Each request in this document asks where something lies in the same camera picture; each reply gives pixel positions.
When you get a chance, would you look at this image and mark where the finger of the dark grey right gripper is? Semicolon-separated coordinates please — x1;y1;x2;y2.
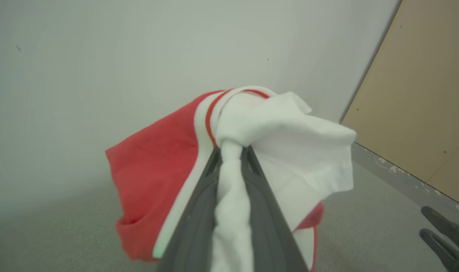
421;206;459;248
419;229;459;272

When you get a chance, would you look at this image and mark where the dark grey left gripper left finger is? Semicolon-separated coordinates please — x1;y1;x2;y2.
158;147;223;272

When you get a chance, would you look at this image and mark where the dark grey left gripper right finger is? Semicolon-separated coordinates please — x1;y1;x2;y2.
240;146;309;272

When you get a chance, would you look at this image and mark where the red and white shirt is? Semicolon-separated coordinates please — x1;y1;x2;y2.
105;85;357;272

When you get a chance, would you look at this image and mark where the light wooden panel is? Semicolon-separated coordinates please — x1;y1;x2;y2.
341;0;459;210

